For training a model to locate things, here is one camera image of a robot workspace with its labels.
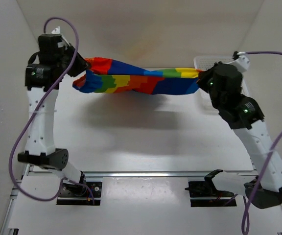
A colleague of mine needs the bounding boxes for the rainbow striped shorts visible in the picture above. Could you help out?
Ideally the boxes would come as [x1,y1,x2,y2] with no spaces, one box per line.
[72,57,202,95]

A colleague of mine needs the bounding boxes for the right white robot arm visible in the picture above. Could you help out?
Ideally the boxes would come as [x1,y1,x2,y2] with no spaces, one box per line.
[197,64,282,209]

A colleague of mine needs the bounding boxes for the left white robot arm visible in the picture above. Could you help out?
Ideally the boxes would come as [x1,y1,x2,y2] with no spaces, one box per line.
[17,33,89,196]

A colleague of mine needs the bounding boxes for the white plastic basket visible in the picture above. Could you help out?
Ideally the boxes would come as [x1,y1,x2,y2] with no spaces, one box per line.
[193,54,250,115]

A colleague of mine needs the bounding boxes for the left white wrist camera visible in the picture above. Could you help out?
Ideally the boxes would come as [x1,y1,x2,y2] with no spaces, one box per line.
[51,26,70,47]

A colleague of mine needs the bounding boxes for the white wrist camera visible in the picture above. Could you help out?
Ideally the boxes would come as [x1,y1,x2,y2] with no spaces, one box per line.
[228,51,250,73]
[51,26,70,47]

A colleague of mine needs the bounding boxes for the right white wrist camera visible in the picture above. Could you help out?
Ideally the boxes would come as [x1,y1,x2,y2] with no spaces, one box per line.
[228,51,250,73]

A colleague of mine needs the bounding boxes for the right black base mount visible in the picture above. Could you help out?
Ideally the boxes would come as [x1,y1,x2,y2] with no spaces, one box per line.
[185,181,237,208]

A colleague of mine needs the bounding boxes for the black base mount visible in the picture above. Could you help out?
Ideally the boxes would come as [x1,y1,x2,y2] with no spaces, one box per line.
[185,181,237,208]
[56,181,102,206]

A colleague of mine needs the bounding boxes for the aluminium table rail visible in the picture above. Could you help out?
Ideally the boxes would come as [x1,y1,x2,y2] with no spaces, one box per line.
[26,170,258,178]

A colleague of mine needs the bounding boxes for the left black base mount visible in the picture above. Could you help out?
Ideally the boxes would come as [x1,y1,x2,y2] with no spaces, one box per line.
[56,181,102,206]

